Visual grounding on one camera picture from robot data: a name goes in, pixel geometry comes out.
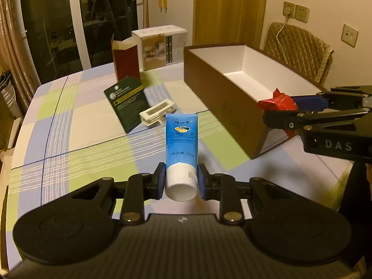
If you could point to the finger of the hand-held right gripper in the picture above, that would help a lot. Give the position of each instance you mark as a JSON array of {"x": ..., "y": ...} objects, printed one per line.
[
  {"x": 279, "y": 119},
  {"x": 311, "y": 102}
]

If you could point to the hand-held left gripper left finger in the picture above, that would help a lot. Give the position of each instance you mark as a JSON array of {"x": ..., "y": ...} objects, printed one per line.
[{"x": 159, "y": 180}]

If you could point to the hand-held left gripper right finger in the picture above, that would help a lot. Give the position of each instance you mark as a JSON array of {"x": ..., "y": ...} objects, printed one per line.
[{"x": 202, "y": 183}]

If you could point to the red foil packet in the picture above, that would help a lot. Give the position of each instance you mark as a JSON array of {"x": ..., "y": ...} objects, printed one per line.
[{"x": 276, "y": 103}]

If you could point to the blue tube with white cap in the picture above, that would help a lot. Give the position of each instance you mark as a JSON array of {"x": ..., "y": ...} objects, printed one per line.
[{"x": 181, "y": 139}]

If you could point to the brown cardboard box container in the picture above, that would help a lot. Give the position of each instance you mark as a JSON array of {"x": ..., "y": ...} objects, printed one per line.
[{"x": 221, "y": 93}]

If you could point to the white plastic clip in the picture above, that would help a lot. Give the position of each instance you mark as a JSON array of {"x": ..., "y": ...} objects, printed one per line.
[{"x": 157, "y": 112}]

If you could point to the dark green packet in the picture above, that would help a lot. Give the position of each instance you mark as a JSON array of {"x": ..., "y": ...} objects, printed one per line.
[{"x": 128, "y": 101}]

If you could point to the wooden door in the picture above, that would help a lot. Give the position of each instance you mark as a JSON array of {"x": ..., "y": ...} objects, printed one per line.
[{"x": 229, "y": 11}]

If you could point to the dark red carton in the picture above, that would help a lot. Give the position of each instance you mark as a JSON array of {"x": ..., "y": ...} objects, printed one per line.
[{"x": 126, "y": 64}]

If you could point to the white printed box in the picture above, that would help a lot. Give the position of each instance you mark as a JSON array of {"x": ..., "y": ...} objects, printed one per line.
[{"x": 157, "y": 49}]

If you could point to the brown cardboard box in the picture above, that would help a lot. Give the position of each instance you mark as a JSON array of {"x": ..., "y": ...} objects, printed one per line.
[{"x": 11, "y": 133}]

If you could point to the white striped bag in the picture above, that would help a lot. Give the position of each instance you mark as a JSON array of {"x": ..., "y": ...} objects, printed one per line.
[{"x": 7, "y": 93}]

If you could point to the glass sliding door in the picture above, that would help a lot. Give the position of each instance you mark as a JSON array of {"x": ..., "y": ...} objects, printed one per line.
[{"x": 49, "y": 20}]

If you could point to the beige curtain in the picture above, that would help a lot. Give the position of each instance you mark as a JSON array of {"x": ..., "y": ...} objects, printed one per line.
[{"x": 14, "y": 35}]

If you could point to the wall socket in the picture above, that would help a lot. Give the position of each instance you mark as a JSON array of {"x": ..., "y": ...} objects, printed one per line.
[
  {"x": 302, "y": 13},
  {"x": 289, "y": 9}
]

